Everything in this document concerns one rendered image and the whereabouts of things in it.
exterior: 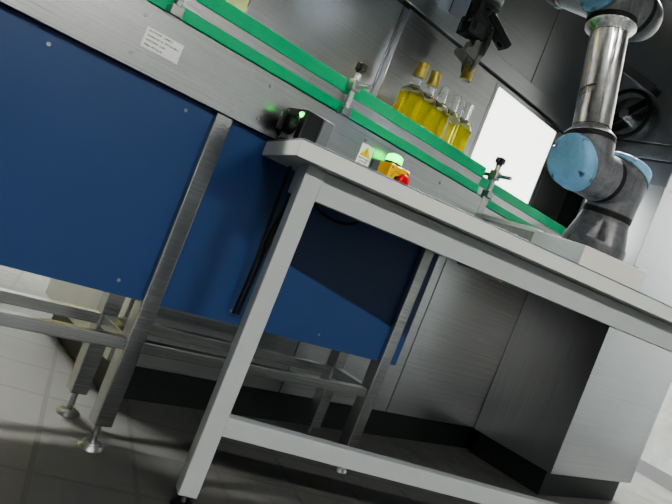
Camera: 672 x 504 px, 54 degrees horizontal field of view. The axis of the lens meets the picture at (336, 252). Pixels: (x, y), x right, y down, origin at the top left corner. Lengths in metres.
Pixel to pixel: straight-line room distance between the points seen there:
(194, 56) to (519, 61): 1.42
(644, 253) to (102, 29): 2.06
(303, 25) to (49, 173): 0.86
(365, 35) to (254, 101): 0.65
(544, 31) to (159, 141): 1.64
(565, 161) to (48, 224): 1.08
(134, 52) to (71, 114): 0.16
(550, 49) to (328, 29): 1.01
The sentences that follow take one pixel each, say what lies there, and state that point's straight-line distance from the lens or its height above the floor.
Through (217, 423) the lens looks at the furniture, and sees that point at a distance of 1.34.
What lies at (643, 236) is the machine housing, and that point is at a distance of 2.69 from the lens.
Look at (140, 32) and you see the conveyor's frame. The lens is 1.34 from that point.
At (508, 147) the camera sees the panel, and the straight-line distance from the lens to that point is 2.49.
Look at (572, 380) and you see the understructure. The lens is 2.68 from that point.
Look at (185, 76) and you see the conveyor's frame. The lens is 1.38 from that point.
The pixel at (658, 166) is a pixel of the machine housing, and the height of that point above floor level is 1.31.
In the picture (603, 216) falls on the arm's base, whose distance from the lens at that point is 1.65.
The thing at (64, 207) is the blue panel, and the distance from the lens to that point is 1.34.
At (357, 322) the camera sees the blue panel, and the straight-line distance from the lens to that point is 1.79.
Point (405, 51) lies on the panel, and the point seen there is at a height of 1.21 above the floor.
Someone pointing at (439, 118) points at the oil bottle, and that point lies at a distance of 1.98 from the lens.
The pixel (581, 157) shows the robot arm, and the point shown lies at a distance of 1.54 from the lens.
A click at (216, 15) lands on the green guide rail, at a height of 0.93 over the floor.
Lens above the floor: 0.59
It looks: level
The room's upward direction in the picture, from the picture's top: 22 degrees clockwise
